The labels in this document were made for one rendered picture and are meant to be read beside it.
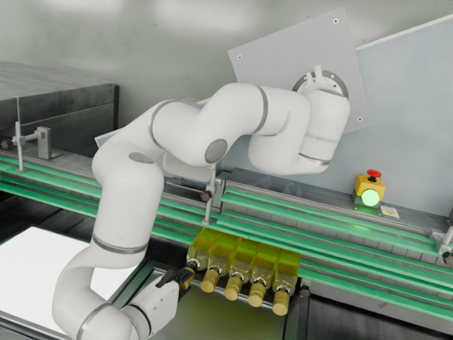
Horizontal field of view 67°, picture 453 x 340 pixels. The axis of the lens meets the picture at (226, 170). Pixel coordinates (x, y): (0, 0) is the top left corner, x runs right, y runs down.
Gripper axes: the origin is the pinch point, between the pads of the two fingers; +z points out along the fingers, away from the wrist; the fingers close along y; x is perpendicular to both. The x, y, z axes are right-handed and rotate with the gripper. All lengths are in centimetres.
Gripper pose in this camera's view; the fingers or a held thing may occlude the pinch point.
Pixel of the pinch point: (182, 282)
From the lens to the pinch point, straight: 85.5
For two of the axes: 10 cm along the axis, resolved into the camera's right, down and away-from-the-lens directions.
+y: 1.6, -9.2, -3.7
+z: 5.0, -2.5, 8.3
